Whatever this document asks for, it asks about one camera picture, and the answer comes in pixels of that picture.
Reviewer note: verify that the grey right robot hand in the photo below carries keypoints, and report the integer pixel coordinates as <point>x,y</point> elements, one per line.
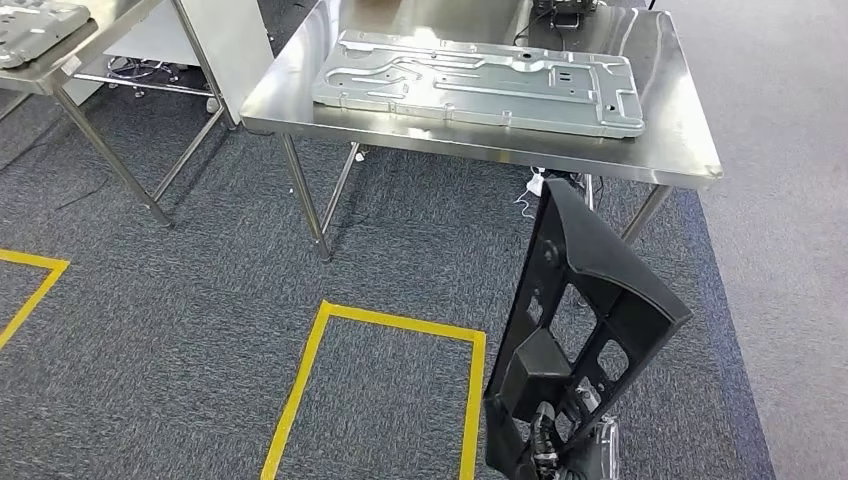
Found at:
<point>604,450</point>

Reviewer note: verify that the black plastic panel part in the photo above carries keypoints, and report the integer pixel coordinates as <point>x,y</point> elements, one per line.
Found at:
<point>596,258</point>

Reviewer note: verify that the stainless steel workbench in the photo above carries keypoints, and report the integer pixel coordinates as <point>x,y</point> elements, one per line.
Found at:
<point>662,132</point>

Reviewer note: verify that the yellow floor tape square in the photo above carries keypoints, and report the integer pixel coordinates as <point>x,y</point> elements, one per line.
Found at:
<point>404,322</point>
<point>33,258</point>

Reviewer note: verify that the white power strip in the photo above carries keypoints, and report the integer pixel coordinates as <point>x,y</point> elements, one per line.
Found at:
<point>536,182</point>

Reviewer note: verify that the large stamped metal panel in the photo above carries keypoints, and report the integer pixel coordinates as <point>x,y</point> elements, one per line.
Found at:
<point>477,93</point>

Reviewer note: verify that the white partition board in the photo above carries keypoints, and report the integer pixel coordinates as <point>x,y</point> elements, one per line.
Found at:
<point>225,53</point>

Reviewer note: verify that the chrome chair base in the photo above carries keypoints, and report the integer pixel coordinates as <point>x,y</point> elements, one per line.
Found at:
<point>132,69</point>

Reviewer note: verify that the steel side table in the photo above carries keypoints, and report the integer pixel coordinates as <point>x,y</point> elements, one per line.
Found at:
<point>112,23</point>

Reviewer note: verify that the grey stamped metal panel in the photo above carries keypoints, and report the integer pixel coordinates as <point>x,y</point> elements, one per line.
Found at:
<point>40,30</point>

